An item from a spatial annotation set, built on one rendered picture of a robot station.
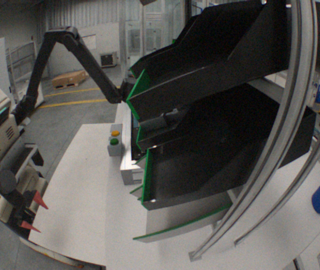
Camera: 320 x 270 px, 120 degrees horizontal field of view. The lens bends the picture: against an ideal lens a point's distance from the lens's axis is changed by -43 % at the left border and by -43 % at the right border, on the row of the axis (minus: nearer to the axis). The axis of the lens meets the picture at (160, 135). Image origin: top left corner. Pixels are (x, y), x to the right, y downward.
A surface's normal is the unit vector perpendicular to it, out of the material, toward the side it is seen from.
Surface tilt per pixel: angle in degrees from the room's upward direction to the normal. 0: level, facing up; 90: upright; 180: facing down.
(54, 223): 0
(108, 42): 90
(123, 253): 0
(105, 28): 90
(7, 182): 63
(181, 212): 45
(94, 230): 0
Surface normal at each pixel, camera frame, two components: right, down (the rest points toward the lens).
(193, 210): -0.71, -0.58
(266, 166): -0.99, 0.09
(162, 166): -0.42, -0.75
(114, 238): 0.00, -0.82
